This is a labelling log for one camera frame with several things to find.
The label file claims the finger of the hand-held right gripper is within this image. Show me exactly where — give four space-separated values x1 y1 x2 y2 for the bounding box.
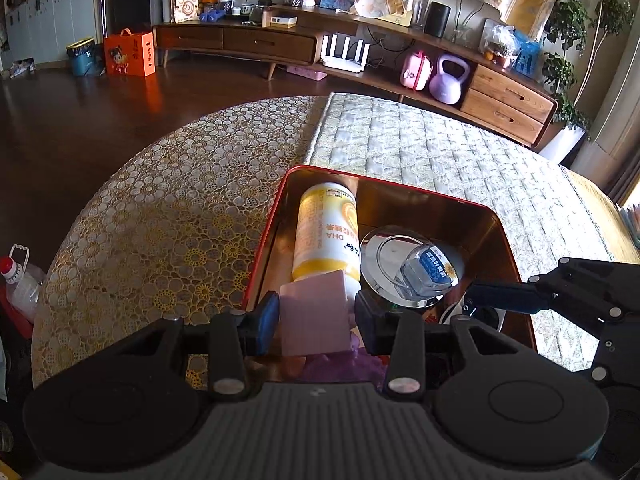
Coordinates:
574 317 640 387
467 257 640 321

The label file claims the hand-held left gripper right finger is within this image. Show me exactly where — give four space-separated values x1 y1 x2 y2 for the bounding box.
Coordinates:
355 291 523 398

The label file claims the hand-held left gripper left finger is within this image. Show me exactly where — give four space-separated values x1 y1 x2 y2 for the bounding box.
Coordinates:
112 291 280 400

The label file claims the pink block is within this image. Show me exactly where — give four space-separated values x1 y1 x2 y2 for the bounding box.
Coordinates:
278 268 354 359

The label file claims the round metal tin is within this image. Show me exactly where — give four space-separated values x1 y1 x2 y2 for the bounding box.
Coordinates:
358 226 466 309

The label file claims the small clear blue-label bottle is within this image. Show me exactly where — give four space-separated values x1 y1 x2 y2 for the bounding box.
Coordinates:
394 242 459 302

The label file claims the yellow white bottle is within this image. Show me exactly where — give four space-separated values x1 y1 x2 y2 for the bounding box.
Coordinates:
291 183 362 297

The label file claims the red tin box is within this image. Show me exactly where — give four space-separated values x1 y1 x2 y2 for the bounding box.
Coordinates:
243 164 539 392

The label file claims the yellow woven mat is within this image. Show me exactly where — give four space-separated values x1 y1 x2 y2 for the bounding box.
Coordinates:
564 166 640 267

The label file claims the quilted cream mat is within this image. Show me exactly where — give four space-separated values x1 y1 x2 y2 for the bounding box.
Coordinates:
304 92 627 377

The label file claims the lace circle-pattern tablecloth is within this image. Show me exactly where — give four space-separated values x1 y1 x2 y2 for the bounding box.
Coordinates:
31 95 327 392

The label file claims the purple kettlebell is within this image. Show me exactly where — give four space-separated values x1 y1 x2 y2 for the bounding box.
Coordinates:
428 54 471 106

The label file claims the pink case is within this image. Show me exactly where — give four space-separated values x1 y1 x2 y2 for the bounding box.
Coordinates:
398 49 434 91

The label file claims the blue packet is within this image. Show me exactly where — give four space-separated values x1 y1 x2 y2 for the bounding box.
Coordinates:
512 32 544 76

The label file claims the red-capped plastic bottle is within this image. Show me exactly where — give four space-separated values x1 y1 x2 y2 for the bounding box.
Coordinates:
0 244 47 322

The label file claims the clear plastic bag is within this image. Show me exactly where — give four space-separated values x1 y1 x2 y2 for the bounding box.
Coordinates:
482 18 519 69

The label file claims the flat pink box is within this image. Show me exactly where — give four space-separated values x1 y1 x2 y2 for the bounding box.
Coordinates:
289 63 329 81

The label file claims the tall potted plant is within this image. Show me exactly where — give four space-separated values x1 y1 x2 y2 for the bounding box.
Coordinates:
537 0 632 164

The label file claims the white router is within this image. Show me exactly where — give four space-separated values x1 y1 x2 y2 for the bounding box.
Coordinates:
319 32 371 71

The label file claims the wooden tv stand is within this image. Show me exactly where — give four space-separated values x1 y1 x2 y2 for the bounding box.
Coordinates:
152 4 559 149

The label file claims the black speaker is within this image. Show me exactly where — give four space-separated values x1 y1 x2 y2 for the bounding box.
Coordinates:
424 0 453 39

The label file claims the orange gift box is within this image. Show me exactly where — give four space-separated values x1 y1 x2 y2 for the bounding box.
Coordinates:
103 28 156 78

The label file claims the teal bin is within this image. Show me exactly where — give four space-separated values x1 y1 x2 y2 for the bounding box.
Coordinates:
66 37 101 78

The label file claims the printed snack bag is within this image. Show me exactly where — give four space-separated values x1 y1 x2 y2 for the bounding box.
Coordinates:
172 0 201 24

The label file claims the wall cabinet unit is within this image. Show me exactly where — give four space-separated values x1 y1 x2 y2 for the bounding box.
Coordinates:
0 0 102 69

